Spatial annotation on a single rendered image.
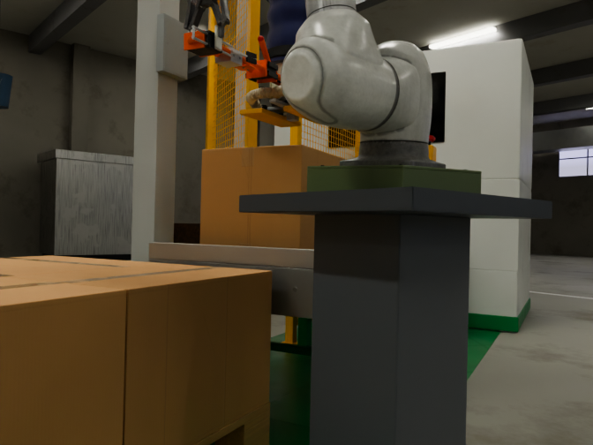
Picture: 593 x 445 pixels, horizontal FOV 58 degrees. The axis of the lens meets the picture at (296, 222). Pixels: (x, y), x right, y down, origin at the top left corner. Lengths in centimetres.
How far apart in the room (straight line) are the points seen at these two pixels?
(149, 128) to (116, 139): 829
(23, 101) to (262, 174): 921
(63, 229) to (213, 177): 768
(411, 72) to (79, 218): 867
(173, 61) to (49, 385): 223
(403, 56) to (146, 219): 201
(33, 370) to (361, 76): 77
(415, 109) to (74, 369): 84
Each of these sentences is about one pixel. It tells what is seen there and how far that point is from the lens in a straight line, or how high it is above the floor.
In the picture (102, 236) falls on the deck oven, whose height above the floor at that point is 43.
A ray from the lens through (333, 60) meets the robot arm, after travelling 100.
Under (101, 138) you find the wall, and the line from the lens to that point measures 1115.
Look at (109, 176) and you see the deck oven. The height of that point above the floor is 146.
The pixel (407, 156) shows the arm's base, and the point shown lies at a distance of 116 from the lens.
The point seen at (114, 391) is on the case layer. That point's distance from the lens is 117.
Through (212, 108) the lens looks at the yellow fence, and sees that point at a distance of 344.
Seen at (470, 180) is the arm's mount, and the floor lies 79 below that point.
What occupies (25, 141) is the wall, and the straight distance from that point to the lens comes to 1074.
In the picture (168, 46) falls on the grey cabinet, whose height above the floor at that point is 161.
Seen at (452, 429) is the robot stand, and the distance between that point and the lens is 129.
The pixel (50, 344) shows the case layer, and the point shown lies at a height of 46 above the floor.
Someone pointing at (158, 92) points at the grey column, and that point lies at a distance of 298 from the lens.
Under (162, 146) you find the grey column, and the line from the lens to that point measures 296.
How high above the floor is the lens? 68
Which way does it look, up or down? level
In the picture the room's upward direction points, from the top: 1 degrees clockwise
